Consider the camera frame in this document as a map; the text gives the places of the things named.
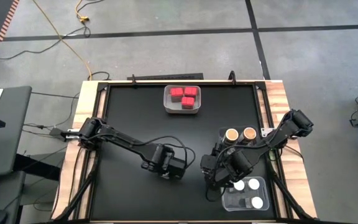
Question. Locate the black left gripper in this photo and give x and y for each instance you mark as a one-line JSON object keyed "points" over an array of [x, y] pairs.
{"points": [[166, 163]]}

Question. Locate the black desk base bar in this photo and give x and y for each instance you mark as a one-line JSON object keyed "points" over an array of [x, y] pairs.
{"points": [[36, 166]]}

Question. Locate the black table mat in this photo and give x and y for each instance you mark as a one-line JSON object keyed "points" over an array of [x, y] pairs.
{"points": [[135, 199]]}

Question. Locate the red lid spice tin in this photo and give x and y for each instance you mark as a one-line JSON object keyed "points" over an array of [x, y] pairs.
{"points": [[187, 101], [176, 92], [190, 91]]}

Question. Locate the brown lid spice jar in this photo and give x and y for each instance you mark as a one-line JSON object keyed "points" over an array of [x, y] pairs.
{"points": [[249, 133], [231, 134]]}

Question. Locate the black frame clamp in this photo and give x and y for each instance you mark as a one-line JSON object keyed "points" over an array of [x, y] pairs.
{"points": [[133, 79], [232, 77]]}

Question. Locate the grey side desk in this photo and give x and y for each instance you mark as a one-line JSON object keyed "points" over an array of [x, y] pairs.
{"points": [[8, 146]]}

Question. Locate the white opaque plastic bin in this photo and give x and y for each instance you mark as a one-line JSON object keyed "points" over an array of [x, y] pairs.
{"points": [[170, 107]]}

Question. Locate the grey power adapter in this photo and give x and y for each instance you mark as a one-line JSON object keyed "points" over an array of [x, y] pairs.
{"points": [[64, 134]]}

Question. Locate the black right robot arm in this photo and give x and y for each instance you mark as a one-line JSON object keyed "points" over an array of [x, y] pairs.
{"points": [[272, 141]]}

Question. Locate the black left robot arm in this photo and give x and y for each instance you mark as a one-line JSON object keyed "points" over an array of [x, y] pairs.
{"points": [[120, 141]]}

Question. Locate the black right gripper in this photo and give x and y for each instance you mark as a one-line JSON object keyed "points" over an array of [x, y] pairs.
{"points": [[216, 169]]}

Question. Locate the black flat bar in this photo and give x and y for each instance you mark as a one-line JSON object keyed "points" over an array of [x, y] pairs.
{"points": [[172, 76]]}

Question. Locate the clear plastic bin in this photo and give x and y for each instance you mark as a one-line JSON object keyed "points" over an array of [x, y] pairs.
{"points": [[228, 207]]}

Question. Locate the black metal table frame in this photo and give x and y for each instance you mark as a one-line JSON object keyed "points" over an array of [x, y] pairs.
{"points": [[73, 196]]}

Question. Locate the dark tinted plastic bin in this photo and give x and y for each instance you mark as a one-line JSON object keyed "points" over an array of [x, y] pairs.
{"points": [[221, 141]]}

